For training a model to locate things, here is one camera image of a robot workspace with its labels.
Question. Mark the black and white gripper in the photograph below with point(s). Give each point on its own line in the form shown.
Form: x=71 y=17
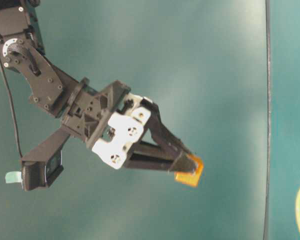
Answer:
x=111 y=121

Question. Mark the orange block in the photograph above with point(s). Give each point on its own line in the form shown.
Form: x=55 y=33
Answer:
x=191 y=179

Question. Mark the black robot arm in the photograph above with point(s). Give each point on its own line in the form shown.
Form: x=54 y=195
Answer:
x=22 y=50

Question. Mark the green tape tag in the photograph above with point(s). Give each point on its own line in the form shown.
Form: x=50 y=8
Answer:
x=13 y=177

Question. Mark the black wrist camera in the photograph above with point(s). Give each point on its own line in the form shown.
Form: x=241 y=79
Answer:
x=43 y=164

